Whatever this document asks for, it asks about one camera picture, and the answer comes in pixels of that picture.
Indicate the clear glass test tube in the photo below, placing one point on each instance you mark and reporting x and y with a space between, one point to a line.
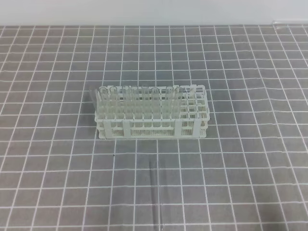
155 189

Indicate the white plastic test tube rack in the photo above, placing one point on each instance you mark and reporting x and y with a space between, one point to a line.
192 123

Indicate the grey checkered tablecloth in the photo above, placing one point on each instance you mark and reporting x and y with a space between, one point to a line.
250 173

